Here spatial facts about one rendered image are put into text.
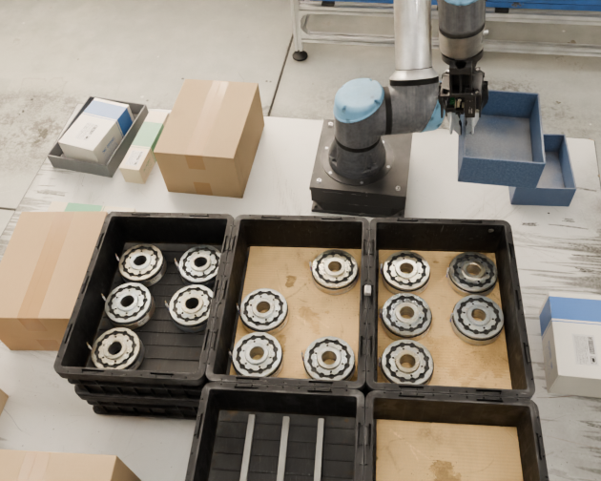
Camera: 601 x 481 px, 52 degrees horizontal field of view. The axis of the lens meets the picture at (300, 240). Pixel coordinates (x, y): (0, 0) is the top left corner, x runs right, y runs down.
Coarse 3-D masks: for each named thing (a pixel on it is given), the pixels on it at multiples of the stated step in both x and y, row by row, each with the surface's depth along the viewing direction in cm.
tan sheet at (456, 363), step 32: (384, 256) 140; (448, 256) 138; (384, 288) 135; (448, 288) 133; (448, 320) 129; (480, 320) 128; (448, 352) 124; (480, 352) 124; (448, 384) 120; (480, 384) 120
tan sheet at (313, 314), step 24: (264, 264) 141; (288, 264) 140; (360, 264) 139; (288, 288) 136; (312, 288) 136; (360, 288) 135; (264, 312) 133; (312, 312) 132; (336, 312) 132; (240, 336) 130; (288, 336) 129; (312, 336) 129; (336, 336) 128; (288, 360) 126
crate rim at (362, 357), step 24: (240, 216) 137; (264, 216) 136; (288, 216) 136; (312, 216) 135; (360, 312) 120; (216, 336) 120; (360, 336) 117; (360, 360) 114; (264, 384) 113; (288, 384) 112; (312, 384) 112; (336, 384) 112; (360, 384) 111
